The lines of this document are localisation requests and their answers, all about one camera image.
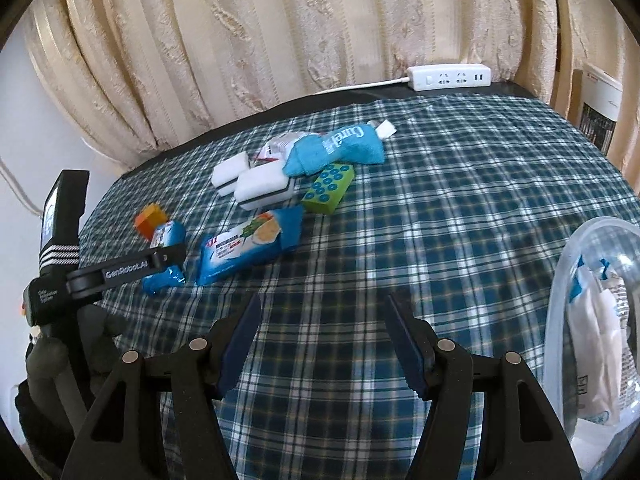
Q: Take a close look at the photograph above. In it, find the small blue snack packet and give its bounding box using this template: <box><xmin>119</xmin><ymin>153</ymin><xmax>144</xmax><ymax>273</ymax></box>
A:
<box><xmin>141</xmin><ymin>221</ymin><xmax>187</xmax><ymax>295</ymax></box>

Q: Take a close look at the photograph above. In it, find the white sponge block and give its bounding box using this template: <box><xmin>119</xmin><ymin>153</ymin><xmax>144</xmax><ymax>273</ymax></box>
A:
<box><xmin>211</xmin><ymin>152</ymin><xmax>251</xmax><ymax>197</ymax></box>
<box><xmin>235</xmin><ymin>162</ymin><xmax>296</xmax><ymax>209</ymax></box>

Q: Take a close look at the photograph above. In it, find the beige patterned curtain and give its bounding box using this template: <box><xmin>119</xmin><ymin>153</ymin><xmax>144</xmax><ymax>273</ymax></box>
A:
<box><xmin>22</xmin><ymin>0</ymin><xmax>586</xmax><ymax>171</ymax></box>

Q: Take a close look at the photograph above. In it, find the blue towel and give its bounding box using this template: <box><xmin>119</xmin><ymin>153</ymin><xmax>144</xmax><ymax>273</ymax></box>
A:
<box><xmin>284</xmin><ymin>132</ymin><xmax>386</xmax><ymax>178</ymax></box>

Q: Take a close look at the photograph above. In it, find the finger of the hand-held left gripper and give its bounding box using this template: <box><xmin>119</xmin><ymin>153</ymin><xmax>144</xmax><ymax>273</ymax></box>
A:
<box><xmin>67</xmin><ymin>244</ymin><xmax>187</xmax><ymax>306</ymax></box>

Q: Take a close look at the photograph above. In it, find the large blue cracker packet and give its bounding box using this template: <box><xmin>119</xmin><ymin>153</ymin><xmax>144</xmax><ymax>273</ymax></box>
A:
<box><xmin>194</xmin><ymin>206</ymin><xmax>305</xmax><ymax>287</ymax></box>

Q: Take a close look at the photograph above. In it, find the blue plaid tablecloth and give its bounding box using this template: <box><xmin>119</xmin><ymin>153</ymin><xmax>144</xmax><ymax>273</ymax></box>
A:
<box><xmin>77</xmin><ymin>92</ymin><xmax>640</xmax><ymax>480</ymax></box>

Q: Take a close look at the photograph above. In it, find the orange toy block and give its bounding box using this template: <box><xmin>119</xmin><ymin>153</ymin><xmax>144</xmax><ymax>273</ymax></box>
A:
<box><xmin>134</xmin><ymin>203</ymin><xmax>168</xmax><ymax>240</ymax></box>

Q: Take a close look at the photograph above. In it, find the white power cable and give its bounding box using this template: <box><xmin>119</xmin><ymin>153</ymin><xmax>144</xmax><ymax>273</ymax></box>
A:
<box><xmin>312</xmin><ymin>77</ymin><xmax>411</xmax><ymax>96</ymax></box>

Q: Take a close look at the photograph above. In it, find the printed cardboard box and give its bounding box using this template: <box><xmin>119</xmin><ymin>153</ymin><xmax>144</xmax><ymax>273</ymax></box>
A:
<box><xmin>575</xmin><ymin>62</ymin><xmax>626</xmax><ymax>156</ymax></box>

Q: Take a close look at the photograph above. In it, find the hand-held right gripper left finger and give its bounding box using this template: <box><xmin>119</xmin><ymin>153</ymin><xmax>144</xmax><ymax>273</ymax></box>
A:
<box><xmin>60</xmin><ymin>292</ymin><xmax>263</xmax><ymax>480</ymax></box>

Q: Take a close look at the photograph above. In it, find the person's left hand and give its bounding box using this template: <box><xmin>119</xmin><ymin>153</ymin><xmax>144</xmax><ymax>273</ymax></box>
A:
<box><xmin>25</xmin><ymin>305</ymin><xmax>131</xmax><ymax>403</ymax></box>

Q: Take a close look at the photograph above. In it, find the white cord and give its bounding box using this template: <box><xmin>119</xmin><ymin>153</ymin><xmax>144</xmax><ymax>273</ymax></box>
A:
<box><xmin>0</xmin><ymin>162</ymin><xmax>43</xmax><ymax>218</ymax></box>

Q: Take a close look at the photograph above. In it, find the green toy block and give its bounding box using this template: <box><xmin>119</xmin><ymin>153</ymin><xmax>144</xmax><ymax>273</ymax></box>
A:
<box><xmin>301</xmin><ymin>162</ymin><xmax>356</xmax><ymax>215</ymax></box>

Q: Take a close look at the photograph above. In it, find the red snack packet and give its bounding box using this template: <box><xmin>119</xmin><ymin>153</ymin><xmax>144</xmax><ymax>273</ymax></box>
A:
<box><xmin>252</xmin><ymin>132</ymin><xmax>321</xmax><ymax>163</ymax></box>

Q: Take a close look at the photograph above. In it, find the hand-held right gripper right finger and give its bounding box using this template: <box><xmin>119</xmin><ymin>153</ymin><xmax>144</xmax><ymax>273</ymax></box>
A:
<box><xmin>384</xmin><ymin>291</ymin><xmax>573</xmax><ymax>480</ymax></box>

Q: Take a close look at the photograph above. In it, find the white plastic packet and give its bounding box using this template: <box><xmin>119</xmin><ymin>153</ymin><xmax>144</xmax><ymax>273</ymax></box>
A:
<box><xmin>567</xmin><ymin>255</ymin><xmax>636</xmax><ymax>426</ymax></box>

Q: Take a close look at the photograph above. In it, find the clear plastic bowl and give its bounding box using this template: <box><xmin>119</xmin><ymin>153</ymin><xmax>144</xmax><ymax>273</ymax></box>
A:
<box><xmin>544</xmin><ymin>216</ymin><xmax>640</xmax><ymax>480</ymax></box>

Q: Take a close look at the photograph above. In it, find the white power strip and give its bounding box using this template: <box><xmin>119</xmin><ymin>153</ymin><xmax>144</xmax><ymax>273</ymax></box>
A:
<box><xmin>406</xmin><ymin>64</ymin><xmax>492</xmax><ymax>92</ymax></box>

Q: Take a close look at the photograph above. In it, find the blue white tube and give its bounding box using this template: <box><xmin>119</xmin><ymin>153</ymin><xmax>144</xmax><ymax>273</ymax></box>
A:
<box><xmin>320</xmin><ymin>119</ymin><xmax>397</xmax><ymax>148</ymax></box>

